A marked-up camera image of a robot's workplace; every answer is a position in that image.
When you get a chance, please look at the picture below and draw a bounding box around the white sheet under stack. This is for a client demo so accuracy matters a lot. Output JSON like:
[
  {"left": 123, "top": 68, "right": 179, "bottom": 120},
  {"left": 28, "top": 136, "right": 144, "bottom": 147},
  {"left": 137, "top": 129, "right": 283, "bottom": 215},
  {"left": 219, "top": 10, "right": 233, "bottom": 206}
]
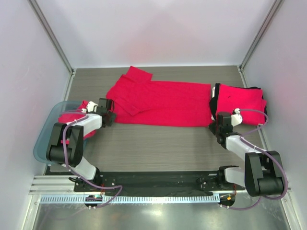
[{"left": 209, "top": 87, "right": 215, "bottom": 121}]

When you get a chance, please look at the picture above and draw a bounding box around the left aluminium frame post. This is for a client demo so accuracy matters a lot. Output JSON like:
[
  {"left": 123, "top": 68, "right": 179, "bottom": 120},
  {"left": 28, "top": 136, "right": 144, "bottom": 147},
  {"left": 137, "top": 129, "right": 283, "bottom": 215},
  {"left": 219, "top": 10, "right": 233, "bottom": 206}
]
[{"left": 28, "top": 0, "right": 74, "bottom": 75}]

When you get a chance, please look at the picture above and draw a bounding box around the red t-shirt in bin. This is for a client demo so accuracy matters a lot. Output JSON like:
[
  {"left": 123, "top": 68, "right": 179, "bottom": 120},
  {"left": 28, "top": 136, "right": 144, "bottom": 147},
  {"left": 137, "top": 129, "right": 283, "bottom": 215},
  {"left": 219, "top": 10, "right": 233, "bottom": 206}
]
[{"left": 58, "top": 100, "right": 96, "bottom": 141}]

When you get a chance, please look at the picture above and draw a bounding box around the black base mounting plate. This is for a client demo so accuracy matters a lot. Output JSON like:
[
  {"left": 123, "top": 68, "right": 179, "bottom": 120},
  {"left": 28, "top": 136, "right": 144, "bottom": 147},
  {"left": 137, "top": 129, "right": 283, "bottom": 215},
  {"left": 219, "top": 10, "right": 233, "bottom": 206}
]
[{"left": 73, "top": 170, "right": 245, "bottom": 192}]

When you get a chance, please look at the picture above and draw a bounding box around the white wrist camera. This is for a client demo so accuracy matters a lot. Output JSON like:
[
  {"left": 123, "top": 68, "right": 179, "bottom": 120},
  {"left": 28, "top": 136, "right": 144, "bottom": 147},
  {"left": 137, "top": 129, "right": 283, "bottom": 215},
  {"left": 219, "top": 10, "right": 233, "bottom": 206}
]
[
  {"left": 81, "top": 101, "right": 98, "bottom": 113},
  {"left": 231, "top": 108, "right": 243, "bottom": 127}
]

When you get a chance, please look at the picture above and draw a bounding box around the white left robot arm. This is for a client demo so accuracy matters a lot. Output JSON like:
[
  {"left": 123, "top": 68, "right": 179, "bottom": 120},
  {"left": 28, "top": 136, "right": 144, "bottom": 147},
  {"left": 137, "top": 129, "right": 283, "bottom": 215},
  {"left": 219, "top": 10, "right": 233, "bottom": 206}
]
[{"left": 46, "top": 98, "right": 116, "bottom": 185}]

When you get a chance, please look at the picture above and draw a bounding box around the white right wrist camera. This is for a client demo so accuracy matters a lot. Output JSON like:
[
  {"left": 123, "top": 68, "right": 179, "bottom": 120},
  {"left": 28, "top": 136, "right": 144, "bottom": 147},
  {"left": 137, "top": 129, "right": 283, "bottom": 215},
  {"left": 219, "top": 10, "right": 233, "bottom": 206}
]
[{"left": 231, "top": 108, "right": 243, "bottom": 127}]

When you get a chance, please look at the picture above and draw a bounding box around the red t-shirt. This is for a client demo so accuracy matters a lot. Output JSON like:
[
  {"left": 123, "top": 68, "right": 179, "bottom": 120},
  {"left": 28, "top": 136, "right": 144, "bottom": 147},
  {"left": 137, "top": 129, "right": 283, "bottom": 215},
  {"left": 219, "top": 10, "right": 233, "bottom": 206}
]
[
  {"left": 106, "top": 67, "right": 212, "bottom": 127},
  {"left": 217, "top": 84, "right": 267, "bottom": 126},
  {"left": 58, "top": 100, "right": 96, "bottom": 141}
]

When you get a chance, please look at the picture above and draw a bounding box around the folded red t-shirt on stack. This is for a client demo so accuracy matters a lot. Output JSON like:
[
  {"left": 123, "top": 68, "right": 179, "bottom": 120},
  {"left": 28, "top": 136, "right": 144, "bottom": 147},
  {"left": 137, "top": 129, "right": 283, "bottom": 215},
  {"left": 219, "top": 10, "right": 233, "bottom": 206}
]
[{"left": 217, "top": 84, "right": 267, "bottom": 126}]

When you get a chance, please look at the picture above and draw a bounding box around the right aluminium frame post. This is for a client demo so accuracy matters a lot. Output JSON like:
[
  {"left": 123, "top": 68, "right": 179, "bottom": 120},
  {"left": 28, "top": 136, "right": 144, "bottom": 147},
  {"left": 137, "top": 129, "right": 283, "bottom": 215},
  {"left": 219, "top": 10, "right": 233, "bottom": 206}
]
[{"left": 238, "top": 0, "right": 284, "bottom": 72}]

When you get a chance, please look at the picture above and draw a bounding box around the teal plastic bin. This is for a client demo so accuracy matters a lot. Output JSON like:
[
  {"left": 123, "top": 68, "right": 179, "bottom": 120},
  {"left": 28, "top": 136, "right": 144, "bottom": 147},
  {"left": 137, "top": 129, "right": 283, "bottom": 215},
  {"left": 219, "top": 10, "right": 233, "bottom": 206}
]
[{"left": 33, "top": 101, "right": 88, "bottom": 165}]

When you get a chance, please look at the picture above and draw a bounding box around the white slotted cable duct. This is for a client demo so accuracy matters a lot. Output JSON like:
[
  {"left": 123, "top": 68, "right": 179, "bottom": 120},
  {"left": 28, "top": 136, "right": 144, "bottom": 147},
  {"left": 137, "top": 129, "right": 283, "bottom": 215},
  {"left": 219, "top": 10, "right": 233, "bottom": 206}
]
[{"left": 40, "top": 194, "right": 220, "bottom": 205}]

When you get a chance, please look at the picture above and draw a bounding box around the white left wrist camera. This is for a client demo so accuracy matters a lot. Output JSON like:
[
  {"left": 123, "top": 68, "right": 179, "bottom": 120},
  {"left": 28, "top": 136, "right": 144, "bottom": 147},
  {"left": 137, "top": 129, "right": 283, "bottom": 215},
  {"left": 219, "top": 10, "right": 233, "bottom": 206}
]
[{"left": 81, "top": 101, "right": 98, "bottom": 113}]

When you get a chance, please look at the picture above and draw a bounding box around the aluminium frame post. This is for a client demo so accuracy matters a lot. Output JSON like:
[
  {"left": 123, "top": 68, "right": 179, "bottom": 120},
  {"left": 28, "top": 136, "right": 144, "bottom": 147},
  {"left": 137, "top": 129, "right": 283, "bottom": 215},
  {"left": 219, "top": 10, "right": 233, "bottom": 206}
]
[
  {"left": 238, "top": 0, "right": 284, "bottom": 72},
  {"left": 28, "top": 0, "right": 74, "bottom": 75}
]

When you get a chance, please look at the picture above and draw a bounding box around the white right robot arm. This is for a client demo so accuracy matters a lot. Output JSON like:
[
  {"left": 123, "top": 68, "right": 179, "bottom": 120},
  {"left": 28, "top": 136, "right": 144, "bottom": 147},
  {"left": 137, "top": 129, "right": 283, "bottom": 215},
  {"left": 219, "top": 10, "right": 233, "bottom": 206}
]
[{"left": 209, "top": 109, "right": 288, "bottom": 200}]

